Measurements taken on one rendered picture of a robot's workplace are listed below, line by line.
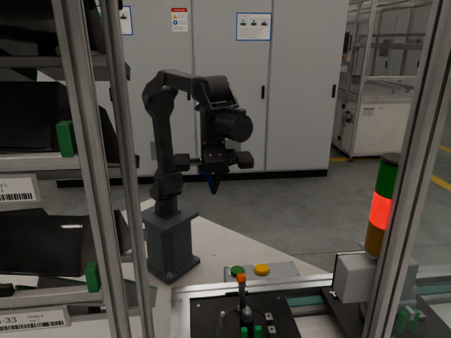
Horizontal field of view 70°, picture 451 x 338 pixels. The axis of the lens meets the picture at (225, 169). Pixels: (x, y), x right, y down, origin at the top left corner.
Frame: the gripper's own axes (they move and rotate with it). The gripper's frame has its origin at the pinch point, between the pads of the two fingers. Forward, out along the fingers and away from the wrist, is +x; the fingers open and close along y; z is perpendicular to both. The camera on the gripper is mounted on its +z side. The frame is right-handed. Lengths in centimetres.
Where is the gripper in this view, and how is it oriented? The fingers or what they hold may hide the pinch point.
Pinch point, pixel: (213, 181)
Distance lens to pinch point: 78.4
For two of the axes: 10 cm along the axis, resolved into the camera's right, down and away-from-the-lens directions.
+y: 9.9, -0.4, 1.1
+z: 1.2, 3.7, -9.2
